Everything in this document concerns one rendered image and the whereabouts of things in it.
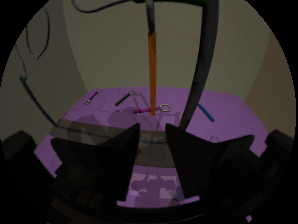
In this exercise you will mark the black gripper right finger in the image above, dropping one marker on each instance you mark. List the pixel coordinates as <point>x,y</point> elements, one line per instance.
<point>196,160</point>

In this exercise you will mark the blue handle with grey loop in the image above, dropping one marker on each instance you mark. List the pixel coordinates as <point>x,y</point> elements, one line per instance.
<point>204,110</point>

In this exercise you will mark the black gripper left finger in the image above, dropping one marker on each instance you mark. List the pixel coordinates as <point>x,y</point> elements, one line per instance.
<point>112,160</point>

